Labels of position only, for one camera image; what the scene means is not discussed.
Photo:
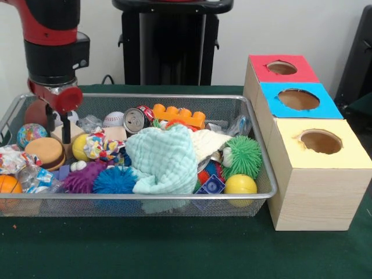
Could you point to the orange toy building block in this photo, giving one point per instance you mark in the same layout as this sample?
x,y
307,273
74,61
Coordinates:
x,y
180,115

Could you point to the yellow smiley ball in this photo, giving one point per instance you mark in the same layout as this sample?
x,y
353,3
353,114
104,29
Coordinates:
x,y
240,186

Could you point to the crushed black silver can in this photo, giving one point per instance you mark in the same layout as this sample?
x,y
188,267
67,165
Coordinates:
x,y
135,119

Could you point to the green fuzzy toy with eyes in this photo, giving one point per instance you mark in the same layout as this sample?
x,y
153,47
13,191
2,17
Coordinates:
x,y
244,157

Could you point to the mint green waffle cloth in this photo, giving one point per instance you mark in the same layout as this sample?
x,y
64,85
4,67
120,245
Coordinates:
x,y
163,157

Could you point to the black stand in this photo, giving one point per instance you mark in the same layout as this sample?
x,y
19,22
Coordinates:
x,y
357,64

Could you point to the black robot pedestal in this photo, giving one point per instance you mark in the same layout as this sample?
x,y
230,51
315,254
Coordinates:
x,y
174,46

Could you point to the cream waffle cloth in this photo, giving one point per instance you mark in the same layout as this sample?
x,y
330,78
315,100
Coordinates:
x,y
209,142

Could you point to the brown round burger toy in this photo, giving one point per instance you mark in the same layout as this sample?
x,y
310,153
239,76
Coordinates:
x,y
45,152

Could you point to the dark green table cloth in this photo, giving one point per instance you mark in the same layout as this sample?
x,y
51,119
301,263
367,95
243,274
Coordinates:
x,y
174,250

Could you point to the clear shallow mesh bin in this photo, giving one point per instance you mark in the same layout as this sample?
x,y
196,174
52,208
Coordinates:
x,y
256,197

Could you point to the purple spiky ball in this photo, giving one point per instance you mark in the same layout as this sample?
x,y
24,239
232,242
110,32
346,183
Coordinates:
x,y
81,179

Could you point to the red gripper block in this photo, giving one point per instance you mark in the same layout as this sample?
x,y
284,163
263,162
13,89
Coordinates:
x,y
58,97

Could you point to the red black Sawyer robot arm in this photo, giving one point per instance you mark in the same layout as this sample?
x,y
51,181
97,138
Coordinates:
x,y
49,40

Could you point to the blue spiky ball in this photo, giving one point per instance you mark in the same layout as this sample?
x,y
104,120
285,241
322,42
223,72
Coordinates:
x,y
115,181

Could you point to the wooden box with three holes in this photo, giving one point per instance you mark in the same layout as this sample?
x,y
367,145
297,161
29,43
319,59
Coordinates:
x,y
314,180

